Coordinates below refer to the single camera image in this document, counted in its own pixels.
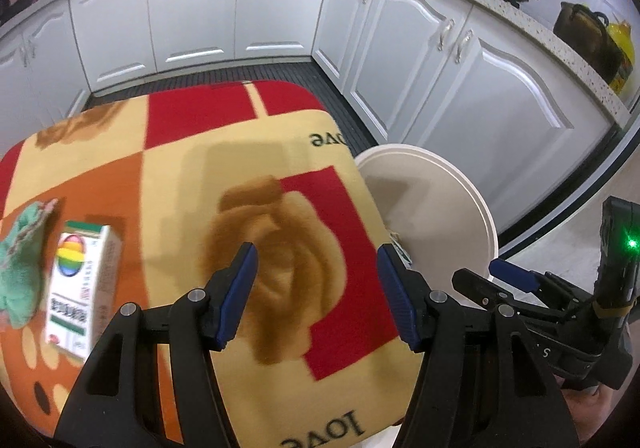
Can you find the white round trash bin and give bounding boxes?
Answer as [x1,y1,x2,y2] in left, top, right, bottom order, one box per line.
[353,143,500,281]

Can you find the dark ribbed floor mat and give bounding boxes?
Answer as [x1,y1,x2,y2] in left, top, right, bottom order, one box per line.
[82,61,379,155]

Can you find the rainbow print cardboard box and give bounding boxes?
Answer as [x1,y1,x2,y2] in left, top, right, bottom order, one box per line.
[45,221,125,361]

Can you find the white kitchen cabinets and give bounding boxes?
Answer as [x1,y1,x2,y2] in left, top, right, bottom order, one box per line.
[0,0,632,235]

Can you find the printed red and yellow blanket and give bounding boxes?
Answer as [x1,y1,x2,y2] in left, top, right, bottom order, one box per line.
[0,80,426,448]

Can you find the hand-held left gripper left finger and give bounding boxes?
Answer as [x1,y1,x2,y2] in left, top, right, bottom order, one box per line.
[54,242,259,448]

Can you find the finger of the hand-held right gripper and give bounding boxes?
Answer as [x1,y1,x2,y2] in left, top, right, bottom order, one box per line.
[488,257,577,303]
[451,267,524,325]

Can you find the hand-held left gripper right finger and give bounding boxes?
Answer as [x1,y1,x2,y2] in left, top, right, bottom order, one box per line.
[376,243,581,448]

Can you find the green cloth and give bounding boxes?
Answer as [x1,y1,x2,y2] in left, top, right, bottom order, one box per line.
[0,198,61,330]

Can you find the dark brown clay pot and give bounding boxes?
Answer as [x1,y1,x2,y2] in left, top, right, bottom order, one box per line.
[553,2,624,84]

